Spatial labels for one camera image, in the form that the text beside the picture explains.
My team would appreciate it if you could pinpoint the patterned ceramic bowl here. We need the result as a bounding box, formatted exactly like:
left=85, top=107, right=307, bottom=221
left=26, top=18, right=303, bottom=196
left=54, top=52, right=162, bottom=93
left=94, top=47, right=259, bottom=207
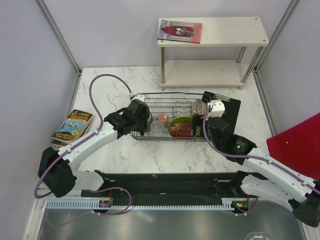
left=191, top=99, right=208, bottom=116

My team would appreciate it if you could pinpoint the clear plastic glass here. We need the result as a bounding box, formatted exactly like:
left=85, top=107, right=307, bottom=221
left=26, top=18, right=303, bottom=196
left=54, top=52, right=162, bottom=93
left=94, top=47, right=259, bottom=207
left=150, top=120, right=165, bottom=137

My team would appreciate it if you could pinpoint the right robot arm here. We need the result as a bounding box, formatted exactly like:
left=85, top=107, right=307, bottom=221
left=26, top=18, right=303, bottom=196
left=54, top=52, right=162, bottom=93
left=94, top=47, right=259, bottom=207
left=191, top=100, right=320, bottom=228

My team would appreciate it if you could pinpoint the pink ceramic mug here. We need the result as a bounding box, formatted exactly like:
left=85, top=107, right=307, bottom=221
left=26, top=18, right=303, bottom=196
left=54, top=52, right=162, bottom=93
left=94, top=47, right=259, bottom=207
left=157, top=113, right=171, bottom=127

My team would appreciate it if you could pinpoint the purple cable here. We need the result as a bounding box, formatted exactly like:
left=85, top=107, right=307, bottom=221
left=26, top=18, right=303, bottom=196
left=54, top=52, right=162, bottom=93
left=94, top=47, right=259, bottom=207
left=34, top=74, right=134, bottom=199
left=202, top=104, right=320, bottom=193

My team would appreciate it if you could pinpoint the glass bowl at edge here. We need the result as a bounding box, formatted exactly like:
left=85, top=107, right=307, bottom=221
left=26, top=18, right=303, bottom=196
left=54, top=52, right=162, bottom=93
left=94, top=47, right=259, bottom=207
left=244, top=231, right=275, bottom=240

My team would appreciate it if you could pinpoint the red book on shelf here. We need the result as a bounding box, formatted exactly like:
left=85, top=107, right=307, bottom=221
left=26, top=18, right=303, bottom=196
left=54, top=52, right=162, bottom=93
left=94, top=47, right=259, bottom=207
left=157, top=19, right=203, bottom=44

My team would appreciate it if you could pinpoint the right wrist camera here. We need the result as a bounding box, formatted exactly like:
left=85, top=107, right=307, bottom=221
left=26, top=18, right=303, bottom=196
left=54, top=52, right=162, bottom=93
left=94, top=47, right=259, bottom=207
left=207, top=99, right=226, bottom=119

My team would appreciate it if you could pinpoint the aluminium frame post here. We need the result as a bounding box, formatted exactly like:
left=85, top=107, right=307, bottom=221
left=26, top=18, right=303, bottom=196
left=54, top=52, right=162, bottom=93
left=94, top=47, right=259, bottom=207
left=252, top=0, right=300, bottom=74
left=34, top=0, right=82, bottom=76

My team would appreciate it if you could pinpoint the black wire dish rack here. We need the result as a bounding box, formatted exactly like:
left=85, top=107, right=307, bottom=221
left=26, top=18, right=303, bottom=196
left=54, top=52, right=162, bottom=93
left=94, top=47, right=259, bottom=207
left=130, top=91, right=205, bottom=142

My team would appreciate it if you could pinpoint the green plate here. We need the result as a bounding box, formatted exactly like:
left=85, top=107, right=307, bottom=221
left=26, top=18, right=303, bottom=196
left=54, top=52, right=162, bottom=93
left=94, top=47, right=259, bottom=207
left=169, top=116, right=192, bottom=127

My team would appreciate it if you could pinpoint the treehouse paperback book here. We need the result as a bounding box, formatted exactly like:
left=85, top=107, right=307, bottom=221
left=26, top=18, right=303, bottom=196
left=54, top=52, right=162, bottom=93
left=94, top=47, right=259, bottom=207
left=51, top=109, right=95, bottom=147

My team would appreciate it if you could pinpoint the right aluminium frame post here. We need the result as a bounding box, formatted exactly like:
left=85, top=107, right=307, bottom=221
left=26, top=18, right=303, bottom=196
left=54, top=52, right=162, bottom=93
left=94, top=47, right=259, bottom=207
left=252, top=0, right=300, bottom=74

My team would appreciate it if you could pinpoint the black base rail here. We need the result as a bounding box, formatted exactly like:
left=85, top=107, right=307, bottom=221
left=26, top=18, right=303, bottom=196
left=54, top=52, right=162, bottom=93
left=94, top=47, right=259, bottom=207
left=94, top=170, right=250, bottom=200

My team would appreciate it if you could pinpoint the white two-tier shelf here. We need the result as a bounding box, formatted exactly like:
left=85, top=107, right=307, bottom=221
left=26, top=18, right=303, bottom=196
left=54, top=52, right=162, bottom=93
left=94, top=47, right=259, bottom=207
left=157, top=16, right=269, bottom=89

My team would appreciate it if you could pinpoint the black clipboard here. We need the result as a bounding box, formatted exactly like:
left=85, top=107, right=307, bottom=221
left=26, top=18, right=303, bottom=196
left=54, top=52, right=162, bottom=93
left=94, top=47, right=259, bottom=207
left=201, top=91, right=241, bottom=133

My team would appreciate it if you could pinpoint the dark grey mug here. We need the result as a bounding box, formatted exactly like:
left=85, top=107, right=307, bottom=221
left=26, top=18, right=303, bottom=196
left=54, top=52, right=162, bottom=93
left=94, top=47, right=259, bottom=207
left=146, top=112, right=153, bottom=133

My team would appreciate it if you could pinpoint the left aluminium frame post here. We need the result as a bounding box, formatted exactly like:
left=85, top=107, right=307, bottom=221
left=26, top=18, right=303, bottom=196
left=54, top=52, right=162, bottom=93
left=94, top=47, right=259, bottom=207
left=34, top=0, right=82, bottom=76

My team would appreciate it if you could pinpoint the red folder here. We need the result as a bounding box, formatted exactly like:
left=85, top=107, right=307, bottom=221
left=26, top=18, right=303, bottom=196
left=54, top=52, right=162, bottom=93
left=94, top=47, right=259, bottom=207
left=266, top=113, right=320, bottom=180

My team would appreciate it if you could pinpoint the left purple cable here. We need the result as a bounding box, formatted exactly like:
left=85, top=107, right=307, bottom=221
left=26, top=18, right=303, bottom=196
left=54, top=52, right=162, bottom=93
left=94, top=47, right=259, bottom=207
left=34, top=74, right=134, bottom=199

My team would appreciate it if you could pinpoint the red floral plate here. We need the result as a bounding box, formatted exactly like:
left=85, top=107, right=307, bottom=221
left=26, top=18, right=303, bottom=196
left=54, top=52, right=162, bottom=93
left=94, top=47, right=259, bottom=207
left=168, top=120, right=192, bottom=138

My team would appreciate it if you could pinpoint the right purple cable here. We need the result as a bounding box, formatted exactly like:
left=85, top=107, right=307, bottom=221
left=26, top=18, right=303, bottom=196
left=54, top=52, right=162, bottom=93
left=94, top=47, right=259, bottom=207
left=202, top=104, right=320, bottom=193

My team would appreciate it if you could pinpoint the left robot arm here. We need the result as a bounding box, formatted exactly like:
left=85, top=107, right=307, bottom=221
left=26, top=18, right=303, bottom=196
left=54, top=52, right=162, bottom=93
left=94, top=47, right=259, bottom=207
left=38, top=95, right=150, bottom=198

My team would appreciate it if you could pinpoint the white cable duct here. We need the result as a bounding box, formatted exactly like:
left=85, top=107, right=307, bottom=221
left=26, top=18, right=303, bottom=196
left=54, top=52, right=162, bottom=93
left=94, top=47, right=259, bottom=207
left=46, top=198, right=237, bottom=210

